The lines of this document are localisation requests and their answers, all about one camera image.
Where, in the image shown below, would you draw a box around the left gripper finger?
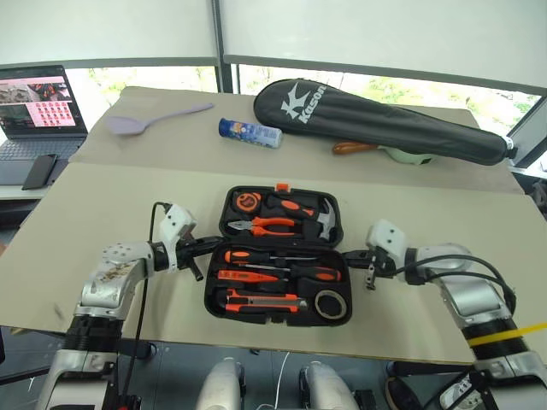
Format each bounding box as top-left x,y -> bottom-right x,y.
194,236 -> 226,255
189,255 -> 206,284

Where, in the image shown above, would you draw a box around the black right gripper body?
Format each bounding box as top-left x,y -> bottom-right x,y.
362,249 -> 397,279

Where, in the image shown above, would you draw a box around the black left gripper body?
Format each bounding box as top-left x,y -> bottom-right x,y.
173,239 -> 203,272

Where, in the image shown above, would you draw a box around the orange black screwdriver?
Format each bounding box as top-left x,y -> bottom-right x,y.
223,249 -> 318,265
236,261 -> 344,284

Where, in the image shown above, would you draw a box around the orange voltage tester pen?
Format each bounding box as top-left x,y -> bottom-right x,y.
217,268 -> 291,284

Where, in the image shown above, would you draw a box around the orange black utility knife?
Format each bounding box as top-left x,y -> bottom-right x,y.
223,287 -> 309,313

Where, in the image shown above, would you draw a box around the black tool case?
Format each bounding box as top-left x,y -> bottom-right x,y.
203,184 -> 354,328

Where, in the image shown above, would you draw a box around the black smartphone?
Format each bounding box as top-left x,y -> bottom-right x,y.
21,153 -> 58,191

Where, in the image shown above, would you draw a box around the orange black tape measure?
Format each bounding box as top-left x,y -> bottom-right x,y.
234,191 -> 263,213

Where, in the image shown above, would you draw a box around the orange black pliers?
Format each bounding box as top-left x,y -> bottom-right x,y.
226,216 -> 297,237

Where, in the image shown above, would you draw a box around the orange black claw hammer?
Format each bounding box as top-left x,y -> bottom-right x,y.
263,193 -> 339,241

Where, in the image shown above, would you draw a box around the silver rounded robot leg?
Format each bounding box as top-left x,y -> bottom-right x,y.
297,360 -> 356,410
195,360 -> 247,410

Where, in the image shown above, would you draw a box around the blue printed cylindrical can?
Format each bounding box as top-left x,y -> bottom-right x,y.
218,117 -> 285,151

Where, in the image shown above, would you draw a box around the purple silicone spatula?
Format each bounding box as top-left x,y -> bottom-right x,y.
105,102 -> 215,138

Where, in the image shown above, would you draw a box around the white power strip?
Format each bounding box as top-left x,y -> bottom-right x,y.
438,374 -> 474,407

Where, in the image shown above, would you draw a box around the black Kason racket bag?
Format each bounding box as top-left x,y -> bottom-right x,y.
252,78 -> 519,167

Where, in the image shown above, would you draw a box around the grey laptop computer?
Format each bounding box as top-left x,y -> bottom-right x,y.
0,64 -> 89,185

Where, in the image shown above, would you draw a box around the white roller blind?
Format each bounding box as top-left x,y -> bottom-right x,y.
221,0 -> 547,89
0,0 -> 220,65

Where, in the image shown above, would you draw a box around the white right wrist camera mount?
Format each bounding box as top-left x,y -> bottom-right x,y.
366,219 -> 408,275

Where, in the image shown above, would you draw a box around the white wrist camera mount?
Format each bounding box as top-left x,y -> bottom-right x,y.
159,204 -> 198,273
366,219 -> 408,275

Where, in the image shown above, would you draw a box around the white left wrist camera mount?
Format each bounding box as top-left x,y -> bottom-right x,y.
159,204 -> 198,273

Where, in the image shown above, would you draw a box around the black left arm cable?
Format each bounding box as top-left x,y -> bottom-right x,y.
122,201 -> 173,410

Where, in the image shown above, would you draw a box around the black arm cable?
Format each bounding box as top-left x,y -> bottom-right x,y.
122,201 -> 173,410
391,254 -> 519,318

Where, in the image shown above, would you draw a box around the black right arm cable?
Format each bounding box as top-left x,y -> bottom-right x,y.
391,254 -> 519,318

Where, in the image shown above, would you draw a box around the brown wooden handle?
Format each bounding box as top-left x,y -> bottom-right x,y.
332,141 -> 380,156

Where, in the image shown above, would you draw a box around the thin white cable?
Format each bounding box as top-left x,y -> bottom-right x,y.
273,351 -> 292,410

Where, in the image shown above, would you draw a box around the yellow strap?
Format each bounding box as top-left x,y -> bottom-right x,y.
467,321 -> 547,348

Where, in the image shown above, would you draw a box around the grey window frame post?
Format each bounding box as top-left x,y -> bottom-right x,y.
210,0 -> 241,95

